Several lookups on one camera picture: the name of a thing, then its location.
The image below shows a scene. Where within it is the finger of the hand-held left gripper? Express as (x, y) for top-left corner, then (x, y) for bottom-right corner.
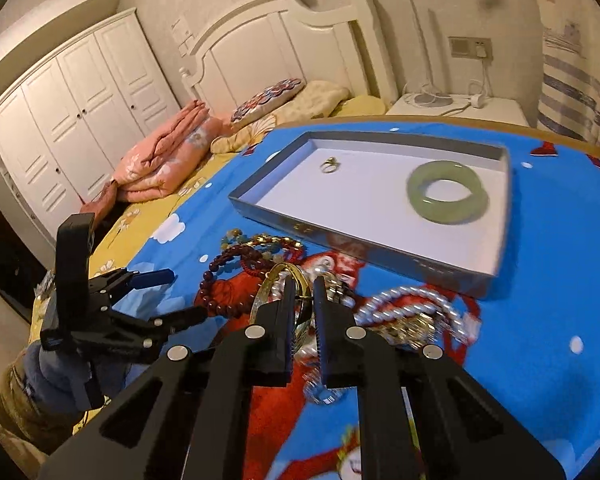
(105, 305), (209, 363)
(87, 267), (176, 307)

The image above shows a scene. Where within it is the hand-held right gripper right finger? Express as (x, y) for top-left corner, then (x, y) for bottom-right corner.
(312, 275), (567, 480)

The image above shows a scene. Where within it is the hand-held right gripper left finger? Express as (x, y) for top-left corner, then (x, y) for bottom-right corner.
(37, 275), (301, 480)

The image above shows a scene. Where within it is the gold bangle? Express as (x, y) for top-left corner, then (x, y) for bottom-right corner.
(250, 262), (314, 357)

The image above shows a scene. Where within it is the dark red bead bracelet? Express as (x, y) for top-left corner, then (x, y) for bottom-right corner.
(195, 244), (277, 319)

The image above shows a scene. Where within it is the silver chain bracelet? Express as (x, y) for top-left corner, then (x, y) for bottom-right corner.
(302, 367), (353, 407)

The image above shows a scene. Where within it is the gold green pendant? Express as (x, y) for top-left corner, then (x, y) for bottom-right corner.
(372, 317), (433, 348)

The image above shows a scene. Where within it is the red cord bracelet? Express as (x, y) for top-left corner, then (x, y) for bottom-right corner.
(240, 233), (306, 264)

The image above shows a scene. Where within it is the multicolour bead bracelet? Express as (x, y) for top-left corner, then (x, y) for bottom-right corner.
(220, 229), (261, 261)

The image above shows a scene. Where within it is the white pearl necklace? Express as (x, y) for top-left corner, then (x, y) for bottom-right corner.
(272, 280), (482, 361)

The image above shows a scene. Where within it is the grey cardboard tray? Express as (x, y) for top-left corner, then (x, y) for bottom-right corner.
(228, 131), (512, 301)

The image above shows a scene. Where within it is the person's left hand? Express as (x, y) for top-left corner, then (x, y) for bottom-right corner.
(22, 341), (103, 415)

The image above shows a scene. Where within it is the yellow bedsheet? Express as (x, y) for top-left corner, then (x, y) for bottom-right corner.
(30, 94), (388, 346)

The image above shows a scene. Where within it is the pink folded quilt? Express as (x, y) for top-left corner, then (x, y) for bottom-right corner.
(80, 100), (226, 217)

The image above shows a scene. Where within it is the white wardrobe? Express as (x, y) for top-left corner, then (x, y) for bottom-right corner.
(0, 7), (181, 257)

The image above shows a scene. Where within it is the green jade bangle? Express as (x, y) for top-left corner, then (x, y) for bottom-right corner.
(406, 160), (490, 224)

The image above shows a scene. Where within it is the patterned round pillow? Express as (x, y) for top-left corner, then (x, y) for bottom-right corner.
(230, 77), (306, 126)

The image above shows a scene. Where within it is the blue printed cloth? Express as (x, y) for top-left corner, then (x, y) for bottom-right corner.
(87, 120), (600, 480)

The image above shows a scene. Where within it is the white bed headboard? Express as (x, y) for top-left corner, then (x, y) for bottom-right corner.
(179, 0), (399, 122)

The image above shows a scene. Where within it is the white desk lamp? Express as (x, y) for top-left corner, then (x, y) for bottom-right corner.
(404, 0), (469, 111)

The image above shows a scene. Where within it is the white nightstand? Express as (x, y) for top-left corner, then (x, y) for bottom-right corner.
(385, 92), (531, 129)

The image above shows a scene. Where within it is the striped curtain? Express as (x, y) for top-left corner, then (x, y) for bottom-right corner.
(527, 0), (600, 154)

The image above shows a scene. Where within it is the white charger cable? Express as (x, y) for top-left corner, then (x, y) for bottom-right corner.
(430, 42), (497, 112)

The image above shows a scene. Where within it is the wall socket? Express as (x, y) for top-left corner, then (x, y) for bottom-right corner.
(447, 36), (494, 60)

